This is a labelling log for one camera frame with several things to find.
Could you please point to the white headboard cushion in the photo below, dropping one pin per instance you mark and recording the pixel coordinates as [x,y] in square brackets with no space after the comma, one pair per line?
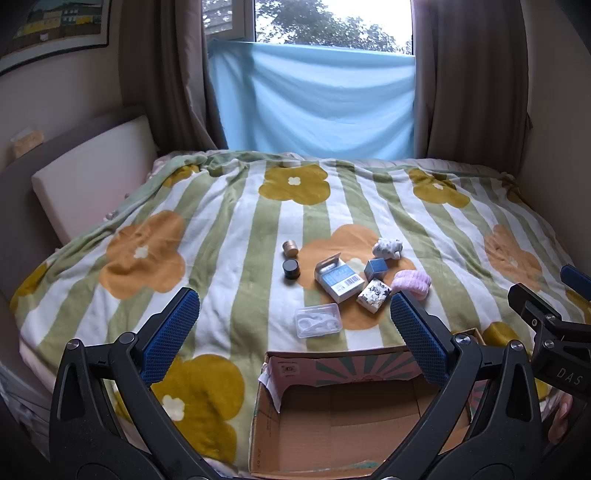
[92,180]

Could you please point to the small clear packet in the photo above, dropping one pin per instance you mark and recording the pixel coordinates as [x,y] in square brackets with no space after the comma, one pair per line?
[27,143]

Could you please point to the framed wall poster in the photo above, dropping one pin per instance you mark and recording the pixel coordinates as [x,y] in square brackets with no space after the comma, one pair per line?
[51,27]

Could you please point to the small black jar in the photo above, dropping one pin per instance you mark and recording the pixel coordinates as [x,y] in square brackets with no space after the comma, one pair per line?
[291,269]

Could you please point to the striped flower print blanket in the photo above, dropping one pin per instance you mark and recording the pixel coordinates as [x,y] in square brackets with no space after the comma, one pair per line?
[231,230]

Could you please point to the small white jar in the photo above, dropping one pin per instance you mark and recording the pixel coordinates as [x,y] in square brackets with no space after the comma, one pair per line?
[290,164]

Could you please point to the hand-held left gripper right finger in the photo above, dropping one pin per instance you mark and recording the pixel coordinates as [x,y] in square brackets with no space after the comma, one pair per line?
[418,341]

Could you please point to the person's right hand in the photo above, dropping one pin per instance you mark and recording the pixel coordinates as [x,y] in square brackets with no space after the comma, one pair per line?
[561,420]

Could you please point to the light blue hanging cloth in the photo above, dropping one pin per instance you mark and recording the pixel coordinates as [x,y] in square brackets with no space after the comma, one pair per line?
[314,101]

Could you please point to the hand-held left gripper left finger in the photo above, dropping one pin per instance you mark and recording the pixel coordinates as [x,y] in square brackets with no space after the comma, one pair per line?
[171,337]

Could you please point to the pink ribbed sock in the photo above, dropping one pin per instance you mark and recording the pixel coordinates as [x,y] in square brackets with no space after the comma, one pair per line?
[412,284]

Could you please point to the small white patterned box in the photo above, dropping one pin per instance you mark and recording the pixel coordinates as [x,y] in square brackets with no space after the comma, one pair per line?
[374,296]

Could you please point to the small gold jar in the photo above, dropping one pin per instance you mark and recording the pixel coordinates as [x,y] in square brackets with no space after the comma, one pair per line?
[290,248]

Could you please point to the window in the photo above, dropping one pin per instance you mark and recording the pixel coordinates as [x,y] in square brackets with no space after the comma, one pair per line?
[323,23]

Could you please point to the brown curtain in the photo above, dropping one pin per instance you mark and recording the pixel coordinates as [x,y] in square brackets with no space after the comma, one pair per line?
[471,78]
[166,69]

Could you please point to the white flower print sock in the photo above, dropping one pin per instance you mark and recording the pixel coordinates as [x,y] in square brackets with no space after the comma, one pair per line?
[387,249]

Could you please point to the open blue and white box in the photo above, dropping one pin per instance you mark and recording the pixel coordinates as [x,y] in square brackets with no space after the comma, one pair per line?
[339,279]

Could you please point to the cardboard box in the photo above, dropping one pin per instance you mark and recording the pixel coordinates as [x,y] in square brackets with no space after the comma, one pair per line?
[323,415]

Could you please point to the clear plastic floss pick case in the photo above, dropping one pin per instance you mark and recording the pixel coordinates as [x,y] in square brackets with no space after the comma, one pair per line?
[318,321]

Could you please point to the small blue box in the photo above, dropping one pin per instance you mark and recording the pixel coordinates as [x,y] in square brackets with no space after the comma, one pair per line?
[375,269]

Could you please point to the brown bed headboard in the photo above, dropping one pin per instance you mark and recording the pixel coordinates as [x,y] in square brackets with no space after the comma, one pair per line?
[18,221]

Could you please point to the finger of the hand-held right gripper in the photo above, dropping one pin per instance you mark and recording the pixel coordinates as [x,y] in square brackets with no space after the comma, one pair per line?
[531,300]
[577,278]

